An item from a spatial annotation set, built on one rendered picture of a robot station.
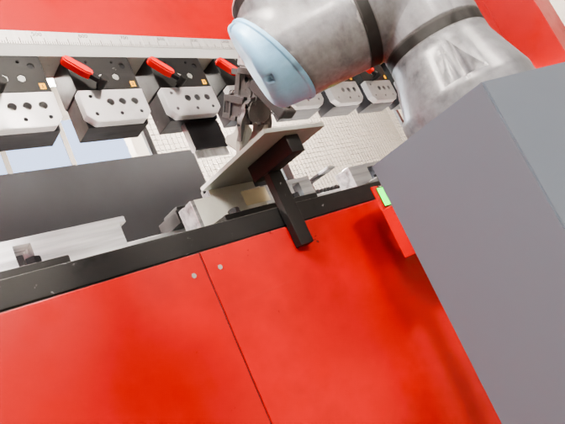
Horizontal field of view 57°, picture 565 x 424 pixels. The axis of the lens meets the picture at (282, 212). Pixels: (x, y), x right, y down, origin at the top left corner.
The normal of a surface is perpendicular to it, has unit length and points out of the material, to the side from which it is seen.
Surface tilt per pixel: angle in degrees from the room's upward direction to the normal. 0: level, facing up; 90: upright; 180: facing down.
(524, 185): 90
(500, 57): 72
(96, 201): 90
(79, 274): 90
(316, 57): 132
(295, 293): 90
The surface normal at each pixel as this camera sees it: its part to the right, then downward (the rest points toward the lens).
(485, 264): -0.81, 0.28
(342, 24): 0.06, 0.21
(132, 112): 0.58, -0.40
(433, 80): -0.69, -0.16
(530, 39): -0.70, 0.19
